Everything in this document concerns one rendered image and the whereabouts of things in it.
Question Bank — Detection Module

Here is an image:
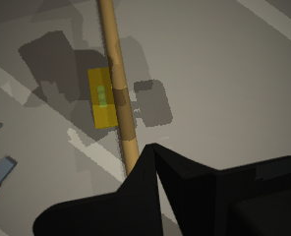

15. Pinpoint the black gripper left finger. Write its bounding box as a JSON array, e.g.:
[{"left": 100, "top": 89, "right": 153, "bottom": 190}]
[{"left": 33, "top": 144, "right": 164, "bottom": 236}]

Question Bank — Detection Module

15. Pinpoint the long wooden scraper with black blade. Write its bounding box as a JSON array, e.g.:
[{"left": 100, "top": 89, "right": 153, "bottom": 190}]
[{"left": 98, "top": 0, "right": 140, "bottom": 177}]

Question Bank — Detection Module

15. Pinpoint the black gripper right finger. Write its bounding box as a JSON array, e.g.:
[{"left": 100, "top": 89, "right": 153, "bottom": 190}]
[{"left": 151, "top": 143, "right": 291, "bottom": 236}]

